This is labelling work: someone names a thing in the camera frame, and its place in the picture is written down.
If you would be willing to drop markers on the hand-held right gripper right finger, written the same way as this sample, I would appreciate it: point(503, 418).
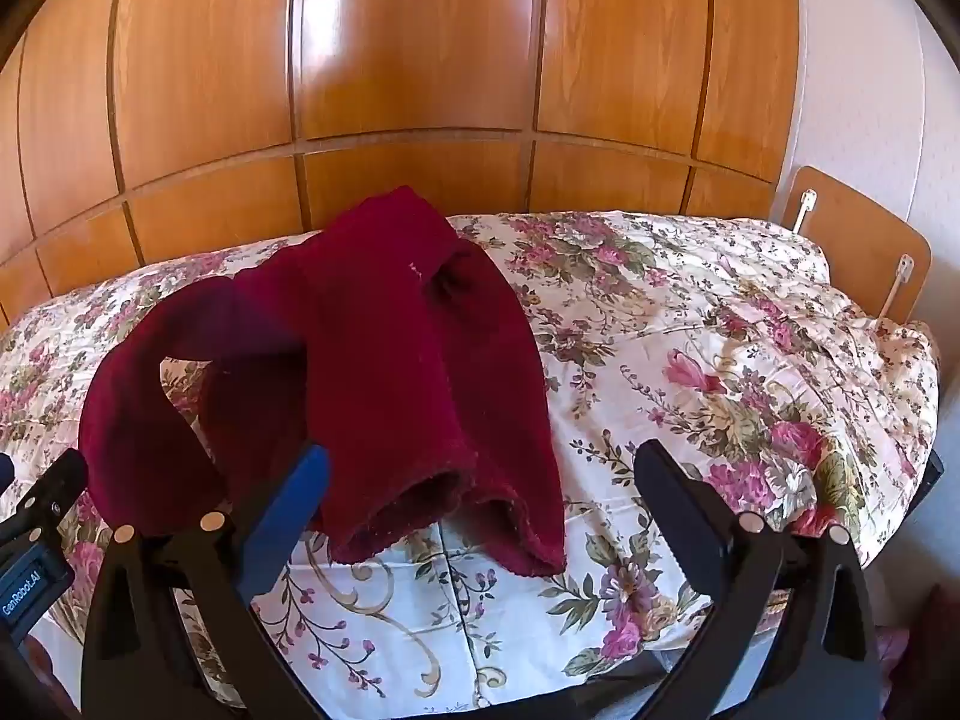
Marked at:
point(675, 510)

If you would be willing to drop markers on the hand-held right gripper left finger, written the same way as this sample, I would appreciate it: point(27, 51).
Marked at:
point(296, 510)

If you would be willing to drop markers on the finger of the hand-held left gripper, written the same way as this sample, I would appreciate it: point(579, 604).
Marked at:
point(52, 487)

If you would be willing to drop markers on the dark red knit sweater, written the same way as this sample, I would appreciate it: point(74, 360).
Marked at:
point(375, 360)

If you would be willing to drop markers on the floral bedspread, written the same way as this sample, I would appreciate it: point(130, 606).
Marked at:
point(675, 330)

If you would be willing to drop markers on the wooden headboard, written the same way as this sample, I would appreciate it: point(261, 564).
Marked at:
point(855, 240)

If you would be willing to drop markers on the wooden wardrobe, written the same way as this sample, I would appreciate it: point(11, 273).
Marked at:
point(420, 52)

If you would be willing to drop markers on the dark bed frame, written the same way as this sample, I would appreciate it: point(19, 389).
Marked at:
point(928, 484)

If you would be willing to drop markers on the white metal bracket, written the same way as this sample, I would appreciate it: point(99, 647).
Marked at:
point(898, 281)
point(805, 208)

